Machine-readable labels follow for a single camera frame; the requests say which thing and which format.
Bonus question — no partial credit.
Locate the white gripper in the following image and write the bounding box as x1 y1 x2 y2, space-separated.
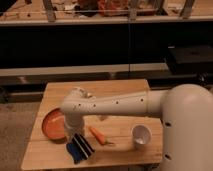
64 118 95 160

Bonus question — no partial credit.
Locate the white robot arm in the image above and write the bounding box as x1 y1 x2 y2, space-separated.
60 84 213 171

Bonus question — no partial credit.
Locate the blue wavy eraser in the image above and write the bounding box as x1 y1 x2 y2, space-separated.
66 143 84 164

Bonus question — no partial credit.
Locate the orange toy carrot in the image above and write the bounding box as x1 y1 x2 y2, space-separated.
89 127 109 145

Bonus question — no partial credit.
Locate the orange bowl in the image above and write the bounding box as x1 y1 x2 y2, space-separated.
41 108 66 140

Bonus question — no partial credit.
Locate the white tube bottle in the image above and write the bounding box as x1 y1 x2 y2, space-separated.
99 115 108 121

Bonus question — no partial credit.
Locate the white cup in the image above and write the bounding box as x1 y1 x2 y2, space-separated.
131 125 152 150

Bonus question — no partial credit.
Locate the black box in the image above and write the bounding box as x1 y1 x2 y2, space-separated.
166 45 213 74

